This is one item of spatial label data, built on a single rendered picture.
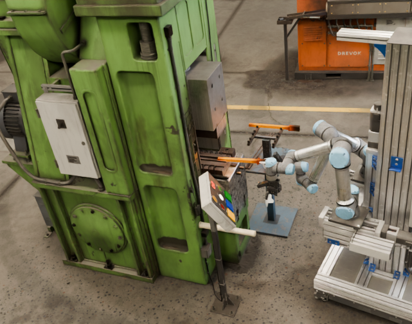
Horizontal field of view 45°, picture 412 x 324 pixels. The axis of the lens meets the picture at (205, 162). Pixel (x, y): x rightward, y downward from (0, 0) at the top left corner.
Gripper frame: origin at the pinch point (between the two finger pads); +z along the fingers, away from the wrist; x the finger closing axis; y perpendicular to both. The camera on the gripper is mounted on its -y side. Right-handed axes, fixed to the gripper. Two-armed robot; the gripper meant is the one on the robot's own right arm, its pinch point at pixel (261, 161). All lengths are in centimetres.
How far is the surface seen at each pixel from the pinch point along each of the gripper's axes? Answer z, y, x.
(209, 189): 16, -19, -61
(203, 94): 30, -64, -16
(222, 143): 41.5, 5.2, 26.4
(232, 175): 21.7, 11.7, -6.9
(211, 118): 27, -46, -16
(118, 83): 78, -84, -40
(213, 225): 19, 14, -60
